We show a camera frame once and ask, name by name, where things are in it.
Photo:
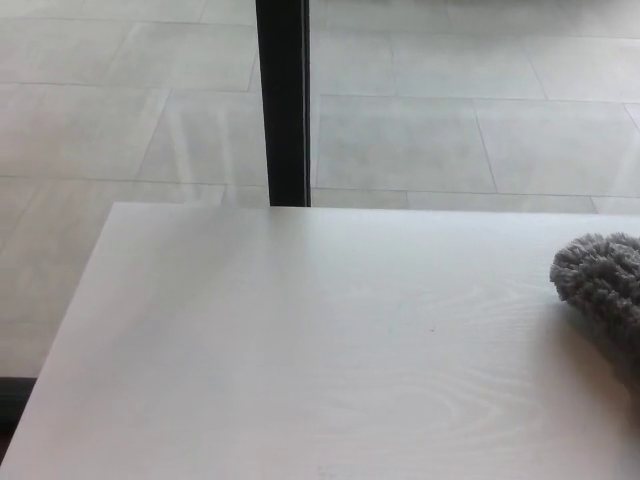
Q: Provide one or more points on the grey fluffy microfibre duster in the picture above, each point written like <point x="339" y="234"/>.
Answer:
<point x="605" y="290"/>

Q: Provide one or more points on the black vertical window frame post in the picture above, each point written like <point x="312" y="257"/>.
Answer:
<point x="285" y="100"/>

